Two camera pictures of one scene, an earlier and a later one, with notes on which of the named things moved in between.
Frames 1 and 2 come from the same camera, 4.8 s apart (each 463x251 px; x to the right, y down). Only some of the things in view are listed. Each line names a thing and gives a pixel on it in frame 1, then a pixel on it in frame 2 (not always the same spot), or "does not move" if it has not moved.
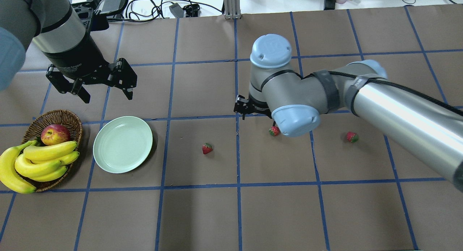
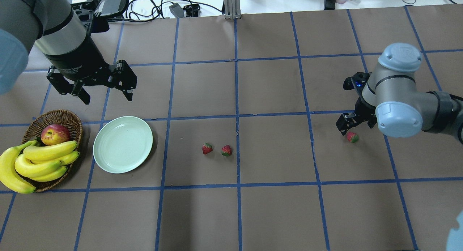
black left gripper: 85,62 does not move
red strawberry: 274,131 to 226,150
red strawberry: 352,137 does not move
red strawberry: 206,148 does not move
